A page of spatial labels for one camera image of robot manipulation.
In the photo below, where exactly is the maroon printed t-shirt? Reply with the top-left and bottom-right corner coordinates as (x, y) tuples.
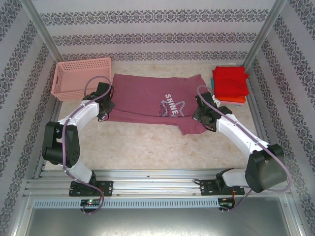
(106, 73), (206, 136)

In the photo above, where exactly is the pink plastic basket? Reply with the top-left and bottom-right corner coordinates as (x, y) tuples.
(51, 57), (113, 101)

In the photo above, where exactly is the pink folded t-shirt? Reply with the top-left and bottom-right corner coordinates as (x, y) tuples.
(220, 100), (246, 107)

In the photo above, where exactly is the orange folded t-shirt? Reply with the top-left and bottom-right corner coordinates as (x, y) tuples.
(213, 94), (247, 104)

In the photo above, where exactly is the red folded t-shirt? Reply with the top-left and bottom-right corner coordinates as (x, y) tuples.
(212, 65), (250, 99)

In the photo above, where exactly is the grey metal sheet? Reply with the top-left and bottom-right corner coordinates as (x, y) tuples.
(14, 194), (302, 236)

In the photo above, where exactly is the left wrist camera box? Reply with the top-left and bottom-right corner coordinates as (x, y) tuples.
(94, 82), (113, 99)

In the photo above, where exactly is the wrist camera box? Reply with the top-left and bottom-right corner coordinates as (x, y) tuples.
(195, 92), (221, 109)
(94, 82), (113, 99)

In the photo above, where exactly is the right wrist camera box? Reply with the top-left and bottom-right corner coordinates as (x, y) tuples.
(195, 92), (221, 109)

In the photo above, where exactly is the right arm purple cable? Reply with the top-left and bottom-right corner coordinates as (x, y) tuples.
(196, 85), (291, 214)

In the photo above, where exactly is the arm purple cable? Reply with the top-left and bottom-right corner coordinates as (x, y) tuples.
(62, 76), (114, 214)
(196, 85), (291, 214)

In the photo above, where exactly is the aluminium side rail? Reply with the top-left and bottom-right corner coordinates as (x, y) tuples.
(246, 71), (281, 177)
(33, 70), (71, 179)

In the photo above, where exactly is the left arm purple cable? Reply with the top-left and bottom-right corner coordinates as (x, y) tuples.
(62, 76), (114, 214)

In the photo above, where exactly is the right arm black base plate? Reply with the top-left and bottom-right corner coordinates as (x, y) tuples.
(199, 178), (246, 197)

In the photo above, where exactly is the aluminium mounting rail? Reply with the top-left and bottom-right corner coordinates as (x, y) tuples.
(23, 168), (292, 197)

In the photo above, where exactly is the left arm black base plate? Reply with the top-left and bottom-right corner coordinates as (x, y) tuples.
(68, 180), (114, 197)

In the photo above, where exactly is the aluminium frame post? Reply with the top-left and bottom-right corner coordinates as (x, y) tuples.
(243, 0), (288, 72)
(19, 0), (71, 76)

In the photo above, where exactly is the grey slotted cable duct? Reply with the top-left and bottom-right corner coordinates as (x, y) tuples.
(33, 198), (220, 208)

